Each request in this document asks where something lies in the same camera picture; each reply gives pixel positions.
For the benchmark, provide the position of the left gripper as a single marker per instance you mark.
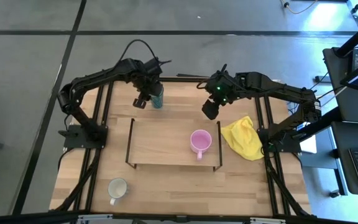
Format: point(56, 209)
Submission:
point(149, 84)

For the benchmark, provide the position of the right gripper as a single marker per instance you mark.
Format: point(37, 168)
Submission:
point(225, 85)

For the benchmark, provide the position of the teal transparent tumbler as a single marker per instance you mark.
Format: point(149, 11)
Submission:
point(157, 101)

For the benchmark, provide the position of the pink plastic mug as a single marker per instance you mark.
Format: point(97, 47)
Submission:
point(200, 141)

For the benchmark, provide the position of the red white patterned mug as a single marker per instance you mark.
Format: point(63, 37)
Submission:
point(117, 188)

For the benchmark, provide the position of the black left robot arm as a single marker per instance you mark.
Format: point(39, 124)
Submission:
point(98, 74)

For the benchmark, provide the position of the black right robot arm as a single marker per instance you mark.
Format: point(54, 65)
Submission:
point(275, 87)

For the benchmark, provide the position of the wooden shelf black metal legs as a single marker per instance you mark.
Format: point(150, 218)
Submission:
point(163, 143)

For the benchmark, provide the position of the yellow cloth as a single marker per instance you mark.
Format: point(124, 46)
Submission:
point(242, 140)

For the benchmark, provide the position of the black diagonal rig beam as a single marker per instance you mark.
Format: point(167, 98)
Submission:
point(356, 37)
point(322, 123)

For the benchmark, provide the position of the grey desk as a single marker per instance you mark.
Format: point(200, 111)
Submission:
point(342, 161)
point(346, 105)

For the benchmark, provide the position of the black caster wheel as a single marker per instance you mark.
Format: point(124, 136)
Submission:
point(334, 193)

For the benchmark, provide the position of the black horizontal rig beam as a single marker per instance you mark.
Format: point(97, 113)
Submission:
point(26, 217)

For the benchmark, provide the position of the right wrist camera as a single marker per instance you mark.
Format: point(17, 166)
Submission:
point(223, 76)

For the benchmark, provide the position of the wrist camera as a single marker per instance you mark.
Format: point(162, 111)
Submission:
point(223, 76)
point(152, 66)

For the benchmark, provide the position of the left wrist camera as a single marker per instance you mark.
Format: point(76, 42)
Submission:
point(152, 66)

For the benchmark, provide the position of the black aluminium table frame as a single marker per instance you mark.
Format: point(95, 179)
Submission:
point(182, 79)

